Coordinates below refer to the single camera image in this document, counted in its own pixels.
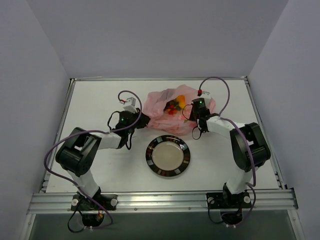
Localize aluminium front rail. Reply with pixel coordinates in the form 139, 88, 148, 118
27, 189, 298, 214

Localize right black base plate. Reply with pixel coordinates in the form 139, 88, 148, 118
206, 191, 252, 209

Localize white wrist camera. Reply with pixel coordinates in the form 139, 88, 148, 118
119, 97, 137, 113
197, 89, 211, 100

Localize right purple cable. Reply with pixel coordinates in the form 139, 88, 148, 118
198, 76, 257, 225

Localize fake fruits in bag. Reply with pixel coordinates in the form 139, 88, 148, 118
163, 95, 187, 116

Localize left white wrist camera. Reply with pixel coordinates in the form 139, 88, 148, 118
119, 97, 137, 113

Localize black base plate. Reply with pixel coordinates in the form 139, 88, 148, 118
206, 191, 252, 209
70, 192, 119, 211

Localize purple cable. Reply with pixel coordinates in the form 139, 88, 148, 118
198, 76, 257, 225
43, 90, 145, 229

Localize black rimmed ceramic plate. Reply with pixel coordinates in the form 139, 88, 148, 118
145, 135, 191, 178

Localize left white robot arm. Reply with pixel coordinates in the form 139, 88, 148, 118
55, 109, 150, 210

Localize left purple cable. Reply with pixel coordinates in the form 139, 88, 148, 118
43, 90, 145, 229

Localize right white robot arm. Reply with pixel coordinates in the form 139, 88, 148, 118
189, 98, 271, 207

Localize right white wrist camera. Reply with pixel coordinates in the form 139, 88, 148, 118
197, 89, 211, 100

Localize pink plastic bag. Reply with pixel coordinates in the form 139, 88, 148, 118
141, 84, 216, 136

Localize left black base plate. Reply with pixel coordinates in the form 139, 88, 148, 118
70, 192, 119, 211

